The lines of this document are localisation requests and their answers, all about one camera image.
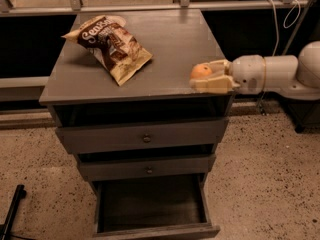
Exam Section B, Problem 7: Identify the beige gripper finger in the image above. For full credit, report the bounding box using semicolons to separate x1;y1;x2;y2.
189;75;239;94
208;59;231;76

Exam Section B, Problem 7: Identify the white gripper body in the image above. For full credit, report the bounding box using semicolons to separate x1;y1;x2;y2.
230;55;266;95

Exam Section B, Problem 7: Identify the orange fruit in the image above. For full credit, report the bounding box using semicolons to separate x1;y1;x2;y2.
190;64;212;79

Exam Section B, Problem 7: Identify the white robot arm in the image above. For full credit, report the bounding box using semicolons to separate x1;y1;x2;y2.
189;41;320;100

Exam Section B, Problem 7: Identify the grey top drawer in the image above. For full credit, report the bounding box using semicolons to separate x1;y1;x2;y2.
56;118;228;154

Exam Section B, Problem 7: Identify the grey middle drawer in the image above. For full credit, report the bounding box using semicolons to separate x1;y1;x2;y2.
78;154;215;181

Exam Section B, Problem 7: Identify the grey wooden drawer cabinet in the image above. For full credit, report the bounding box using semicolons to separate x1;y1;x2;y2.
38;9;243;194

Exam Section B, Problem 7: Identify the grey open bottom drawer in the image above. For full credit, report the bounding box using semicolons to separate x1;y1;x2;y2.
93;174;220;240

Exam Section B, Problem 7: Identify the dark cabinet at right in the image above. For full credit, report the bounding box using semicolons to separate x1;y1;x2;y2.
284;99;320;133

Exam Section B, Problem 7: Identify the brown beige chip bag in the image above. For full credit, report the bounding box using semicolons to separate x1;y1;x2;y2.
63;15;152;86

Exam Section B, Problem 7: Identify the black stand leg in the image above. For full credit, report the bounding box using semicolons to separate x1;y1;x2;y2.
0;184;26;240

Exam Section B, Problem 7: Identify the metal railing frame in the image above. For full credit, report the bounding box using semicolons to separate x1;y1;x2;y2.
0;0;320;102

